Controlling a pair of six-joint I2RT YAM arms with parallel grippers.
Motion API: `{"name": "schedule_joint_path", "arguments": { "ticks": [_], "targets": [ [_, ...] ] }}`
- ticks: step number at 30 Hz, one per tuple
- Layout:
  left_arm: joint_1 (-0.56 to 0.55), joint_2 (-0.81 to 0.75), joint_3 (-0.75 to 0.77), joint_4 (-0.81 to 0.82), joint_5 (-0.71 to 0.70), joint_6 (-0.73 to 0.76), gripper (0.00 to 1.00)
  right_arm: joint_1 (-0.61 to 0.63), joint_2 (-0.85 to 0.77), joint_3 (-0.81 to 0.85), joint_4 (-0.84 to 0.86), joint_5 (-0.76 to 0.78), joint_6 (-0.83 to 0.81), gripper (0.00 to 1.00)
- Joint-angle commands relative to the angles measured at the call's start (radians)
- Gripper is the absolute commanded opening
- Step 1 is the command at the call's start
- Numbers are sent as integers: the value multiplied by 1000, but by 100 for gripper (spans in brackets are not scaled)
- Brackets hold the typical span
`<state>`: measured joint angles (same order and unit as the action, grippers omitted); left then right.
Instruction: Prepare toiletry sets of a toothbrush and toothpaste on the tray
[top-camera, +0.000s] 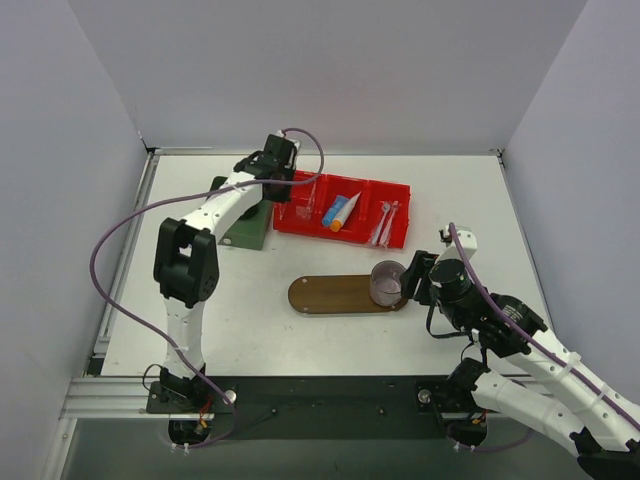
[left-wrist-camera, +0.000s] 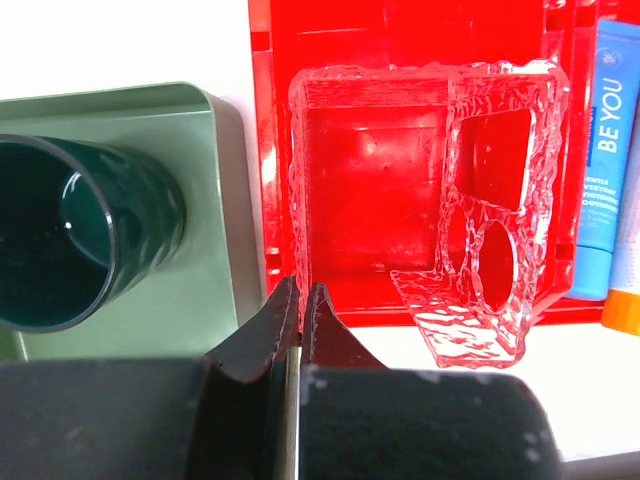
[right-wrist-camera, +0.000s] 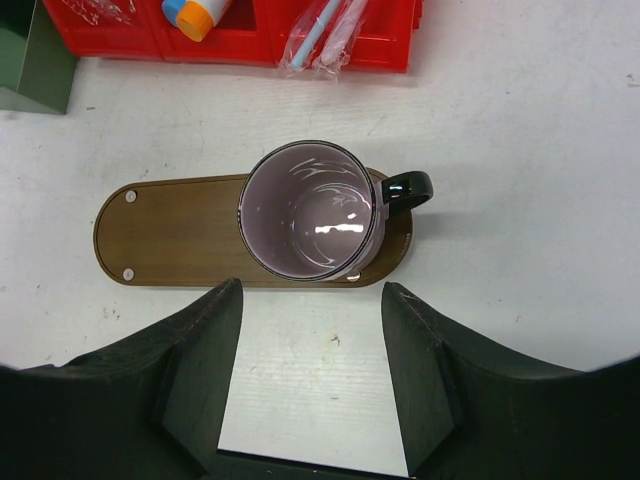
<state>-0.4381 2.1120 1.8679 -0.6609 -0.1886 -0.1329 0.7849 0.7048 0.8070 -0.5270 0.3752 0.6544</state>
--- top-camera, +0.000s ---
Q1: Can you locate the clear acrylic toothbrush holder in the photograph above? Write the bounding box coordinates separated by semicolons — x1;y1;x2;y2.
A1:
277;180;318;223

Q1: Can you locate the lilac mug black handle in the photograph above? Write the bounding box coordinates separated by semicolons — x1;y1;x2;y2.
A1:
369;260;406;307

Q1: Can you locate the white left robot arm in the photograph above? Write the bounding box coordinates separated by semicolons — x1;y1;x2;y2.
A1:
153;133;300;412

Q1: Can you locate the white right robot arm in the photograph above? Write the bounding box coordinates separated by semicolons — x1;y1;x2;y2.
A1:
400;251;639;479

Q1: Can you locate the red compartment tray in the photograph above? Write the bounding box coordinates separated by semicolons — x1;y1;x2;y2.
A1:
273;170;411;249

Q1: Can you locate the white toothbrush right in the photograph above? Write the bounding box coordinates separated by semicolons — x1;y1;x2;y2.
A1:
378;201;399;248

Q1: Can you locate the blue white toothpaste tube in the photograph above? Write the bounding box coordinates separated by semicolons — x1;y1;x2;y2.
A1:
321;193;361;232

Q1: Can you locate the oval wooden tray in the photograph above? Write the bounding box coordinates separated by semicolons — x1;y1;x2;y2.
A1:
288;275;407;315

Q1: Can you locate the dark green mug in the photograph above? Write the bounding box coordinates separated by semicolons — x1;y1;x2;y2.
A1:
239;204;260;221

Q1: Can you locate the green plastic bin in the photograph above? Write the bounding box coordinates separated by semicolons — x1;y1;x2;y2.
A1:
202;175;273;251

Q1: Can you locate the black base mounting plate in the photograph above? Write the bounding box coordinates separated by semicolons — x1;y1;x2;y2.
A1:
146;376;488;445

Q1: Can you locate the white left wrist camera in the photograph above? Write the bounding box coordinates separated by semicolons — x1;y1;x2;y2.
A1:
289;139;301;169

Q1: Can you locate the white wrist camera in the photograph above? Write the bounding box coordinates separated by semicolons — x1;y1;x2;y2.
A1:
289;139;301;169
437;226;478;261

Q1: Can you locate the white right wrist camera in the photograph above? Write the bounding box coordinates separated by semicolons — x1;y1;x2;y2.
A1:
437;226;478;261

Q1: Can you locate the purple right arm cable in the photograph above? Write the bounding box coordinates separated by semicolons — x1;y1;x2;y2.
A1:
447;222;640;454

